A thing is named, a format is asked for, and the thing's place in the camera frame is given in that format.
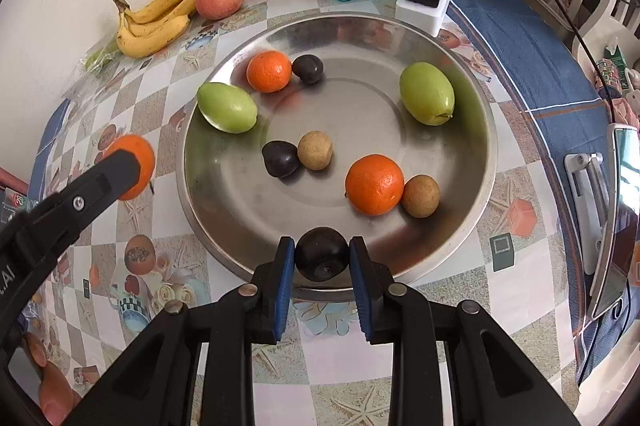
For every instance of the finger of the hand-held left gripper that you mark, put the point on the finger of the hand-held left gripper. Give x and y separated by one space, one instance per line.
100 186

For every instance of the dark purple plum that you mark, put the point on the dark purple plum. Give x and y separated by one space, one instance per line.
320 256
281 158
307 68

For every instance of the white power adapter base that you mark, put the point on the white power adapter base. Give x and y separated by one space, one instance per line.
420 18

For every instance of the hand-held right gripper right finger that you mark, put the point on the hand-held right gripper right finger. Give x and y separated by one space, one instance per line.
359 286

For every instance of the person's left hand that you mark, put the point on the person's left hand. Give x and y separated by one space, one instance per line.
55 396

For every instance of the clear package of green fruit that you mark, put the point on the clear package of green fruit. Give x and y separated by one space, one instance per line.
97 58

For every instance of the orange mandarin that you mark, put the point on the orange mandarin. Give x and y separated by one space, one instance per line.
142 161
269 71
374 184

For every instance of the yellow banana bunch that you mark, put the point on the yellow banana bunch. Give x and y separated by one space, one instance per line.
150 41

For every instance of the round steel plate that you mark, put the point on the round steel plate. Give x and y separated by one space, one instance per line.
360 126

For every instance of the green jujube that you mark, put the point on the green jujube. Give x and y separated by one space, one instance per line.
226 107
426 93

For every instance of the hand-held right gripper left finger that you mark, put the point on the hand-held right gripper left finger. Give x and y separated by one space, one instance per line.
285 286

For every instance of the small brown round fruit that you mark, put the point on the small brown round fruit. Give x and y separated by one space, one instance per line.
421 196
315 150

